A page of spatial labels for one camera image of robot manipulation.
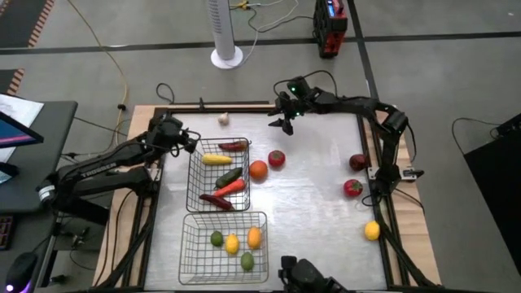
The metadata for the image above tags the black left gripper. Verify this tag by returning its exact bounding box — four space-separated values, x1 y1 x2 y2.
148 113 202 155

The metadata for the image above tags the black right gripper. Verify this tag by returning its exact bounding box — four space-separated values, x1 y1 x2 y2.
267 76 322 137

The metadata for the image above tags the yellow corn cob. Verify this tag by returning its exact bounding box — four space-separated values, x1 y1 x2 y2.
201 153 234 166

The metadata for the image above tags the red chili pepper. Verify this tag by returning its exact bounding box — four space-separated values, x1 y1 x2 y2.
217 140 249 152

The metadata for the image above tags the black wire basket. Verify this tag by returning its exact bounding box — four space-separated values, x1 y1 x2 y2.
186 137 252 213

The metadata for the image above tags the orange fruit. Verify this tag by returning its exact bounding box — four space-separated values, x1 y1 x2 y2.
248 160 269 181

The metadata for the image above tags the green cucumber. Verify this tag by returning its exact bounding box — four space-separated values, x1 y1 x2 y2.
214 167 243 189

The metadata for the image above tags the orange carrot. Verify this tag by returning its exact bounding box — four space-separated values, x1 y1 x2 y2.
212 178 247 199

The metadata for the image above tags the purple eggplant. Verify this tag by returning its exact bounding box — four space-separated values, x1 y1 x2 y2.
198 193 235 212

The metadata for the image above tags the yellow lemon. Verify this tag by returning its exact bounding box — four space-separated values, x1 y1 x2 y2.
225 233 240 256
363 220 381 242

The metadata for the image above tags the yellow-orange mango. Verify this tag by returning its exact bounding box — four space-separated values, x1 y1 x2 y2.
247 225 263 251

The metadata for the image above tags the white wire basket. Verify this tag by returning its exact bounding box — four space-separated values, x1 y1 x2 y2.
177 210 269 286

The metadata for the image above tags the green avocado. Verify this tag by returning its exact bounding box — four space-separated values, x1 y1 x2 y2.
240 251 256 273

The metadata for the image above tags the dark red apple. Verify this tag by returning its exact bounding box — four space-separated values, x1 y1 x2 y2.
348 153 369 173

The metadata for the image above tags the red and black power station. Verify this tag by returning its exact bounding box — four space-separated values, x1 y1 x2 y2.
312 0 349 59

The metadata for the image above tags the white tower fan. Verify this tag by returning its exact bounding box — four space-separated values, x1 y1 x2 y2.
205 0 244 70

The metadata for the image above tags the black desk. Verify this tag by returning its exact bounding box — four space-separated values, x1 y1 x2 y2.
0 100 115 229

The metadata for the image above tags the white paper sheet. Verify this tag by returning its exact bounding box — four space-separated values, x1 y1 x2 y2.
0 94 45 164

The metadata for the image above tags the computer monitor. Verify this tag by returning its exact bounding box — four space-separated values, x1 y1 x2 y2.
0 112 45 150

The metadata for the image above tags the black monitor stand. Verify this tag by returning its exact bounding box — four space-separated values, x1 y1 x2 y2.
0 162 20 186

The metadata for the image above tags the small black orange-edged floor mat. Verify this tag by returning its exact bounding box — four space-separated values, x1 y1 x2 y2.
0 68 25 97

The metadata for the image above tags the black keyboard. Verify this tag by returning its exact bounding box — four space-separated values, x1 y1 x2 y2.
0 215 15 251

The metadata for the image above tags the large black orange-edged floor mat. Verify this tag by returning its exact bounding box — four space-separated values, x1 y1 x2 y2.
0 0 55 49

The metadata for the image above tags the black computer mouse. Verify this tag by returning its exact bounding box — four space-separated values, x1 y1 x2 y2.
2 251 38 293

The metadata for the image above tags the small black box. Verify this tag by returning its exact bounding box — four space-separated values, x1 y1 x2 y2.
495 112 521 138

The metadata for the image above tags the large black box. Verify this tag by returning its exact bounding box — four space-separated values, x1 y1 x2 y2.
463 133 521 278

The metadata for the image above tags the black aluminium table frame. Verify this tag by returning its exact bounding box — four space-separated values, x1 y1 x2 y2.
94 103 439 293

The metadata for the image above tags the black looped cable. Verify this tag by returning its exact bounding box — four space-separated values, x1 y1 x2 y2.
155 82 176 105

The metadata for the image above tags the white cable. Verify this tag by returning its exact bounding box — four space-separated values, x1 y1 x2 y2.
227 0 300 68

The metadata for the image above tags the black floor cable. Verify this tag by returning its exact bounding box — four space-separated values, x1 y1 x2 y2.
246 6 315 33

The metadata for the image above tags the yellow floor cable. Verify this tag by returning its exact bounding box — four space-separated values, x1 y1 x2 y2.
66 0 129 146

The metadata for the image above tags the black camera rig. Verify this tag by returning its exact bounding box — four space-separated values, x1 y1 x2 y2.
278 255 349 293

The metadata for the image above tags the black cable by black box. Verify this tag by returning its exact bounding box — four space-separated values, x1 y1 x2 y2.
450 116 502 150

